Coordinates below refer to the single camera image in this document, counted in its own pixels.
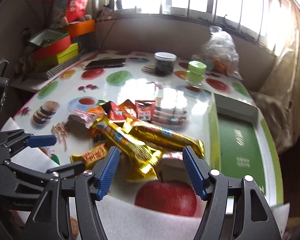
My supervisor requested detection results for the clear plastic bag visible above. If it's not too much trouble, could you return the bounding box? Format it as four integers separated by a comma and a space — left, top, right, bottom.
191, 25, 242, 80

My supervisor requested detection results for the black smartphone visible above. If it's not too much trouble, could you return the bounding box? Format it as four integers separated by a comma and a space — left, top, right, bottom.
85, 59, 126, 70

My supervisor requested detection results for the small pink candy packet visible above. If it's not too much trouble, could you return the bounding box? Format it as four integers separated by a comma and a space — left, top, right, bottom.
68, 109, 97, 129

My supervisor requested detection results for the green white gift box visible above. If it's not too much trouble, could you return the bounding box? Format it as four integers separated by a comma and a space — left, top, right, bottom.
214, 94, 283, 206

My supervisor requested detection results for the red woven box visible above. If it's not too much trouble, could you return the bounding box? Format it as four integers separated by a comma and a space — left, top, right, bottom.
29, 28, 71, 62

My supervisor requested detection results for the yellow green box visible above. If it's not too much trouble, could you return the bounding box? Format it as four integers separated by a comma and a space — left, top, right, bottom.
35, 43, 79, 72

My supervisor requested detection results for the long gold snack bar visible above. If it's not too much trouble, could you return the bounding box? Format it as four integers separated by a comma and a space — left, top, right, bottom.
93, 116, 162, 174
122, 118, 205, 158

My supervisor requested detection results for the green glass jar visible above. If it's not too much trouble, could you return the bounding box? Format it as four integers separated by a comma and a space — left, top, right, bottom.
186, 61, 207, 87

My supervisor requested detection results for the pink white snack packet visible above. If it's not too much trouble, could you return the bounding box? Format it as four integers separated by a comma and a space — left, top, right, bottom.
154, 151, 191, 185

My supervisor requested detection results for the black cable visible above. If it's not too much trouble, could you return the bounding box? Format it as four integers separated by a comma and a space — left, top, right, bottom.
98, 17, 118, 53

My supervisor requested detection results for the orange box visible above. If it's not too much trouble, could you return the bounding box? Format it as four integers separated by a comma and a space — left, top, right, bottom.
62, 20, 95, 38

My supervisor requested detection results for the gold peanut candy packet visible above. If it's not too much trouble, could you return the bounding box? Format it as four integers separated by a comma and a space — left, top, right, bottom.
70, 144, 108, 169

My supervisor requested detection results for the red black snack packet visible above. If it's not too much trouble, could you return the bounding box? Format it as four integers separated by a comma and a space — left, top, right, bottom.
101, 101, 126, 122

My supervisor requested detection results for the dark jar white lid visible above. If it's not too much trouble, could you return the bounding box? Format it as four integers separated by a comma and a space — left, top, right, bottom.
154, 52, 177, 76

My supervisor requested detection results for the beige patterned curtain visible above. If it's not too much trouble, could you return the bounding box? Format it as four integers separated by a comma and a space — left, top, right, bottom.
250, 27, 300, 156

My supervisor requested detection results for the white foam sheet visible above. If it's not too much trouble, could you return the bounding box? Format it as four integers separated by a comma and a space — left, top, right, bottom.
12, 128, 290, 239

